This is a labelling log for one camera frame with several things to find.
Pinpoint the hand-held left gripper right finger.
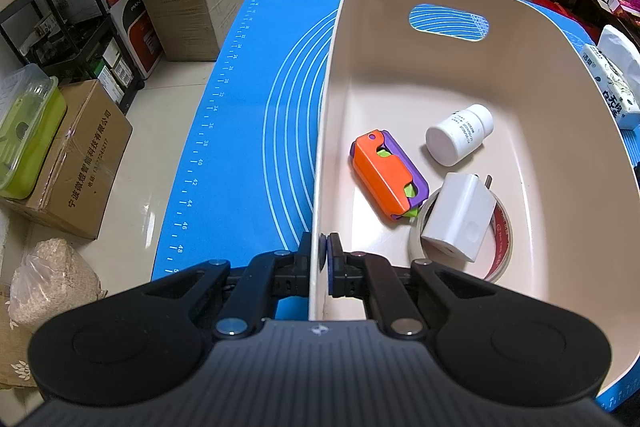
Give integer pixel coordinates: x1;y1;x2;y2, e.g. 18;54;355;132
320;233;506;341

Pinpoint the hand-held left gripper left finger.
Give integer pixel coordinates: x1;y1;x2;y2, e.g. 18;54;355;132
135;232;312;341

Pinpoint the orange purple toy knife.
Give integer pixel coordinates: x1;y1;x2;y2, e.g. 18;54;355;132
350;130;430;222

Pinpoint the white charger plug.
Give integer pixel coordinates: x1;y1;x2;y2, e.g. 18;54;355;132
420;172;498;264

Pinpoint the white tape roll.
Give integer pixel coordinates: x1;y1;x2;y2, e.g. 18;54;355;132
409;187;514;283

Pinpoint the beige plastic storage bin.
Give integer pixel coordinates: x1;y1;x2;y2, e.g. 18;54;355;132
307;0;640;400

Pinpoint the white pill bottle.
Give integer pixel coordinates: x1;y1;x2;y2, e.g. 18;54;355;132
425;104;495;166

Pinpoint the blue silicone baking mat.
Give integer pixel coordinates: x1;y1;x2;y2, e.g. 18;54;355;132
150;0;640;413

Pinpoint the clear bag of wood pellets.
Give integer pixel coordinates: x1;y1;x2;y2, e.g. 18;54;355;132
9;238;108;333

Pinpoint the brown cardboard box black print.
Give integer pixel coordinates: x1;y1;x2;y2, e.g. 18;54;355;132
0;79;133;240

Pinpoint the brown paper bag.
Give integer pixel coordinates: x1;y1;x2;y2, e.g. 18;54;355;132
0;282;41;390

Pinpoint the red white appliance box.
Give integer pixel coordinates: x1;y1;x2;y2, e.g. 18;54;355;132
107;0;163;80

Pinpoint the green lunch box clear lid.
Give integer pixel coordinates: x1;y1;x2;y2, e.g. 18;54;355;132
0;64;67;200

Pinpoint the black metal cart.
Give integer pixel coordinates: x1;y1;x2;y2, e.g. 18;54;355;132
0;0;146;115

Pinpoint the printed tissue box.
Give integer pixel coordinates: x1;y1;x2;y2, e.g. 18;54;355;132
580;25;640;131

